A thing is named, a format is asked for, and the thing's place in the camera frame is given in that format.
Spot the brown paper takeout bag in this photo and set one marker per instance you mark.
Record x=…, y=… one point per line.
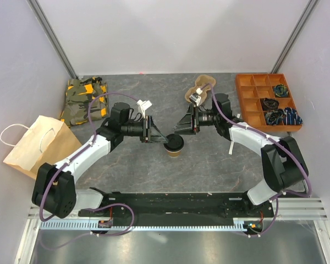
x=47, y=140

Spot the black plastic cup lid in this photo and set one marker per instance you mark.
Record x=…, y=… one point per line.
x=175, y=143

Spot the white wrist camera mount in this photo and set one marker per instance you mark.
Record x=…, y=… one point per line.
x=196, y=98
x=143, y=106

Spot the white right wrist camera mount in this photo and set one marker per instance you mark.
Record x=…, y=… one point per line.
x=196, y=98

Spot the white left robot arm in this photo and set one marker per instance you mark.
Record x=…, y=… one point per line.
x=55, y=190

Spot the cardboard cup carrier tray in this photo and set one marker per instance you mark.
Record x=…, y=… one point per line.
x=203, y=81

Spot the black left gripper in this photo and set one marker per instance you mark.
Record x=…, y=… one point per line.
x=150, y=133

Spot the white paper-wrapped straw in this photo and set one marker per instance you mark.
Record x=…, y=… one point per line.
x=231, y=148

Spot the grey slotted cable duct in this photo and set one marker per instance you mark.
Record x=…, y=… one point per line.
x=99, y=225

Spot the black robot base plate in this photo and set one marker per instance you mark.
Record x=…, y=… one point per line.
x=226, y=204

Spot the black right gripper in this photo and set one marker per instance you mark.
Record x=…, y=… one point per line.
x=189, y=125

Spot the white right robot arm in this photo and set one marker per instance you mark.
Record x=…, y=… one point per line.
x=282, y=162

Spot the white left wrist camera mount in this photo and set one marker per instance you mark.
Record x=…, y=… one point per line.
x=143, y=106

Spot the camouflage folded cloth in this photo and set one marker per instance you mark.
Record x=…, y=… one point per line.
x=80, y=102

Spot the brown paper coffee cup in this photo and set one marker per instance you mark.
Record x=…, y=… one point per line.
x=174, y=152

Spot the orange compartment tray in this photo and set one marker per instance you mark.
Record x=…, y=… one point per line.
x=266, y=102

